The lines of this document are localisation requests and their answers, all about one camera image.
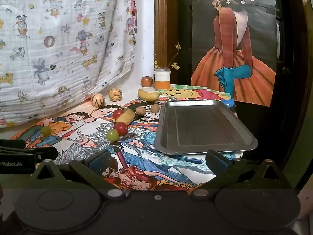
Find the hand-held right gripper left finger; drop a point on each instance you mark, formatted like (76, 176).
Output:
(99, 161)

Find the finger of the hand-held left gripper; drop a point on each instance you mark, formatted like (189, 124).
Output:
(47, 153)

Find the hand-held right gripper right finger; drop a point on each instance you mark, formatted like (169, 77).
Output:
(217, 162)

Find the green grape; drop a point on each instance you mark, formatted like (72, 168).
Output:
(46, 130)
(112, 135)

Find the metal baking tray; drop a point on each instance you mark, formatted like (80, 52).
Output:
(205, 127)

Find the red cherry tomato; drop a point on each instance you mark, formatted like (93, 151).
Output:
(118, 113)
(120, 128)

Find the straight yellow banana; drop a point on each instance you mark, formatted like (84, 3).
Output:
(126, 116)

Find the striped yellow pepino melon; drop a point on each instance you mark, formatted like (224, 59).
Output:
(115, 94)
(97, 99)

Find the round brown fruit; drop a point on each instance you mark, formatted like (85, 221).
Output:
(140, 110)
(154, 108)

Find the curved yellow banana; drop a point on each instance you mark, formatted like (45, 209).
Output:
(148, 95)

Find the cartoon printed tablecloth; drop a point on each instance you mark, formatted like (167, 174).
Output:
(137, 156)

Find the red apple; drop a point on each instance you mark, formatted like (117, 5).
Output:
(147, 81)

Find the white and orange jar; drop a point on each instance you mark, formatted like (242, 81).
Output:
(161, 78)

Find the white printed blanket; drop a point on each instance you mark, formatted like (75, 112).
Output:
(61, 41)

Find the yellow flower twig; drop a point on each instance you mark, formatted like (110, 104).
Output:
(174, 58)

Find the dark wooden door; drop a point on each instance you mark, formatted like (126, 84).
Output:
(185, 29)

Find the brown wooden door jamb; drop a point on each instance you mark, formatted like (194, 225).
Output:
(165, 29)

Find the wall poster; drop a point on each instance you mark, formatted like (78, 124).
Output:
(244, 53)

